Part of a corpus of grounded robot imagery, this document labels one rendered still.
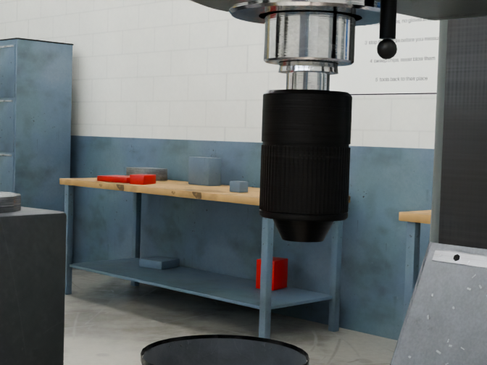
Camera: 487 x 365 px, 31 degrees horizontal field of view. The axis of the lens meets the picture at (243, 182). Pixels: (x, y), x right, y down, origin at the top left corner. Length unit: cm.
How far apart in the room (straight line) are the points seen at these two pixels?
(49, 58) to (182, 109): 145
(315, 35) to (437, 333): 43
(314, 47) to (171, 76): 664
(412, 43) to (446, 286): 476
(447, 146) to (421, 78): 465
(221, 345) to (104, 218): 508
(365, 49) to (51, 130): 319
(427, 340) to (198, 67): 609
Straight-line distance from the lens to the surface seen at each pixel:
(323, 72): 46
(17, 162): 767
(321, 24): 45
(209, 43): 677
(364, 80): 574
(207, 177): 624
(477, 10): 69
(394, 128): 559
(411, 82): 553
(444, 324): 82
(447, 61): 85
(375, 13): 45
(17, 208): 76
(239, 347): 275
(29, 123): 773
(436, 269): 85
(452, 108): 85
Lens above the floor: 124
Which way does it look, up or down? 3 degrees down
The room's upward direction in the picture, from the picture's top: 2 degrees clockwise
